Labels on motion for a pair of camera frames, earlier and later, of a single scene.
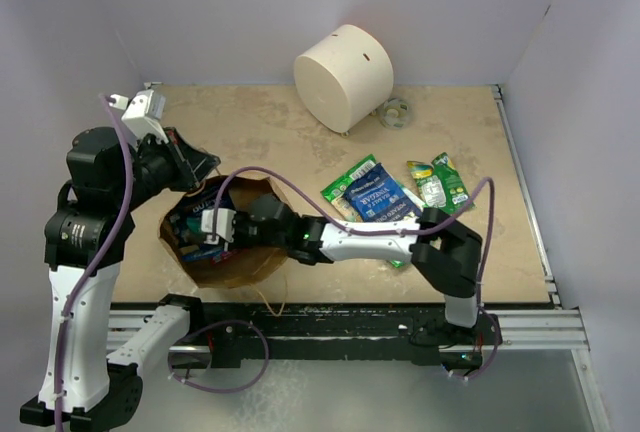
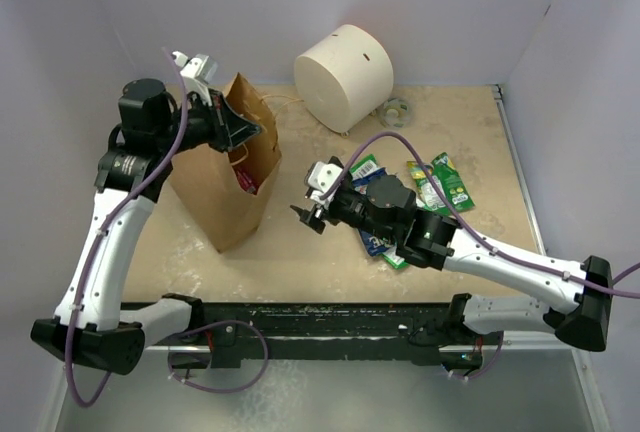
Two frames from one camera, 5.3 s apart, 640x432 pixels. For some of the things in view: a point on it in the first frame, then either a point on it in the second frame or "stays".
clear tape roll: x=397 y=113 stays
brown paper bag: x=200 y=229 to x=225 y=186
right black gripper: x=237 y=240 to x=313 y=217
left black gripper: x=199 y=164 to x=228 y=128
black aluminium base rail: x=220 y=334 stays
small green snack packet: x=457 y=197 stays
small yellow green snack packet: x=429 y=186 stays
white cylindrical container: x=345 y=77 stays
